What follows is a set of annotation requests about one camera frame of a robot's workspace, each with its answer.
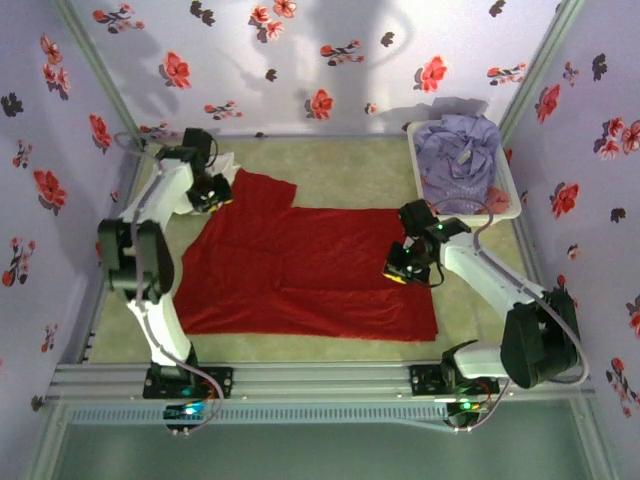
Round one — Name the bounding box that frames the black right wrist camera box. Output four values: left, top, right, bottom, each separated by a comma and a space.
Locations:
398, 198, 437, 241

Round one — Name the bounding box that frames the aluminium mounting rail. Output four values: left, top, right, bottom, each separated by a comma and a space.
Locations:
47, 362, 596, 402

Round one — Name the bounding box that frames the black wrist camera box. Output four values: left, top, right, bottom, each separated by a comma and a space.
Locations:
182, 128, 214, 157
398, 198, 437, 241

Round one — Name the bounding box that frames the pink t-shirt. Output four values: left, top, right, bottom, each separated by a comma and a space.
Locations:
482, 185, 511, 215

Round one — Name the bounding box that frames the white plastic basket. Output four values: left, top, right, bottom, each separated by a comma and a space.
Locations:
406, 119, 524, 229

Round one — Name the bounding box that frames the aluminium frame post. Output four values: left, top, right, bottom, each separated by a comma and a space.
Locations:
53, 0, 147, 147
499, 0, 587, 147

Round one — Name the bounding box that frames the grey slotted cable duct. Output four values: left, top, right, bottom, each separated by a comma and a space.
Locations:
67, 403, 451, 425

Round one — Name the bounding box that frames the grey left arm cable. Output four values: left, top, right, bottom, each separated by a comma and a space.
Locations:
113, 130, 225, 435

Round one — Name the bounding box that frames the aluminium frame leg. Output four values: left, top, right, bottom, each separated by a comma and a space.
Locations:
569, 394, 619, 480
22, 399, 69, 480

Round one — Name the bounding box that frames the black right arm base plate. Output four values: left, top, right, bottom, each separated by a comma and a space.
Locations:
408, 363, 501, 399

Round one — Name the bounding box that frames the aluminium table side rail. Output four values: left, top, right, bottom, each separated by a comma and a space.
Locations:
74, 142, 151, 366
502, 144, 551, 301

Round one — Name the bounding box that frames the purple t-shirt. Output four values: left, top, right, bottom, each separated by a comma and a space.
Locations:
413, 113, 503, 216

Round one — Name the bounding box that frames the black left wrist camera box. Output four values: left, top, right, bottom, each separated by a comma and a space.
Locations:
182, 128, 214, 157

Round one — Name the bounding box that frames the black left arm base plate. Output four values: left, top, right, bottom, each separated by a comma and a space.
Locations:
143, 363, 235, 400

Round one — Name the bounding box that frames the aluminium table end rail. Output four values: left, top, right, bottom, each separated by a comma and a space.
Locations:
144, 132, 411, 142

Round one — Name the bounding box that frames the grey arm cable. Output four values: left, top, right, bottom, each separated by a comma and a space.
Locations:
113, 130, 225, 435
429, 196, 591, 434

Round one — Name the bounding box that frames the white t-shirt with robot print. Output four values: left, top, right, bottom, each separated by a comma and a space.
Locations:
174, 151, 240, 217

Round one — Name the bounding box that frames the red t-shirt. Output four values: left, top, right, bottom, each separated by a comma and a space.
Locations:
172, 168, 440, 344

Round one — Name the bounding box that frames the grey right arm cable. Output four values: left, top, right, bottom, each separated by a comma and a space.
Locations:
429, 196, 591, 434

